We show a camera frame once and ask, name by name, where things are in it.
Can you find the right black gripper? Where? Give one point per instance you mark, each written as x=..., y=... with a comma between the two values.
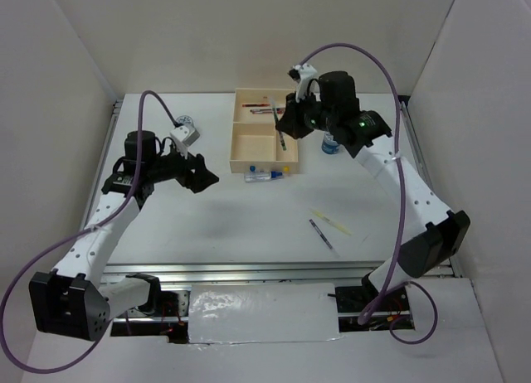
x=289, y=122

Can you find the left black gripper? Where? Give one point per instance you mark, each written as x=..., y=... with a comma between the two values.
x=202, y=177

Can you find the red capped pen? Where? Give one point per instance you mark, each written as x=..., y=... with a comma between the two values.
x=267, y=111

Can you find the yellow gel pen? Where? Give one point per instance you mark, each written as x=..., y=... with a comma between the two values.
x=331, y=222

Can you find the purple gel pen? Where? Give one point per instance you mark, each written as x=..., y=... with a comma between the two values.
x=323, y=237

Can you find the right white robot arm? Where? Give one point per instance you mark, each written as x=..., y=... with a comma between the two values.
x=429, y=231

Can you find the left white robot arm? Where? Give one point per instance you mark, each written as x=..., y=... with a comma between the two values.
x=70, y=301

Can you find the cream wooden organizer box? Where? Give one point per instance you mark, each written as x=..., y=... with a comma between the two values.
x=254, y=139

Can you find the clear pushpin case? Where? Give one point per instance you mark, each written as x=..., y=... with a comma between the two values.
x=255, y=175

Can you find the white foil front panel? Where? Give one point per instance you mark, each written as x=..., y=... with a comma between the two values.
x=262, y=313

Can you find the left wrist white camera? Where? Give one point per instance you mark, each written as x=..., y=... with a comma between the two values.
x=181, y=146

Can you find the wrist white camera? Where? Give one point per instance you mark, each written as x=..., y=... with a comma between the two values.
x=302, y=75
x=181, y=146

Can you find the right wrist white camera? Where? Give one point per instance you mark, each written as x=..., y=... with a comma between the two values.
x=302, y=75

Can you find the aluminium front rail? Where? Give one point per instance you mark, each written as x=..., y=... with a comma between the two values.
x=233, y=273

